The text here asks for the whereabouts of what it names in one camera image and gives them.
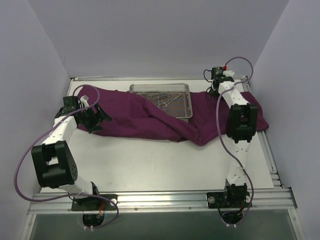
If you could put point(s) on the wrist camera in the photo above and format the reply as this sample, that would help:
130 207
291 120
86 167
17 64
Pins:
227 72
84 99

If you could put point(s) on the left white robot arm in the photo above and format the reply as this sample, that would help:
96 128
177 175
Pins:
53 161

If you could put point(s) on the wire mesh instrument tray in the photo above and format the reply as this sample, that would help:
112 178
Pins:
181 109

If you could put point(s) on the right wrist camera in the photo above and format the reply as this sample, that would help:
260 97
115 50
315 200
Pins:
227 72

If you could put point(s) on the steel forceps right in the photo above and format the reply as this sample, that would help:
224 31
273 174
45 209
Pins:
164 103

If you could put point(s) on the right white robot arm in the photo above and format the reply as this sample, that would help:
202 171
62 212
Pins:
240 127

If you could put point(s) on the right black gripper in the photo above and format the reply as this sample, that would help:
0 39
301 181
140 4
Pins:
213 91

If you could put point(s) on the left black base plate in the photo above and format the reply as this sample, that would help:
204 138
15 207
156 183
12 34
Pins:
95 204

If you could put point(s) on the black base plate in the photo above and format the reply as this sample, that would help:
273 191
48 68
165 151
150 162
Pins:
95 204
226 200

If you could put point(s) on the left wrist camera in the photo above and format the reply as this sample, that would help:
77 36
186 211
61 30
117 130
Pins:
84 99

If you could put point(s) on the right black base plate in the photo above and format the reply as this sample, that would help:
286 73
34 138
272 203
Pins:
226 200

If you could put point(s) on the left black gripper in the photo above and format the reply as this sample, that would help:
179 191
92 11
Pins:
94 119

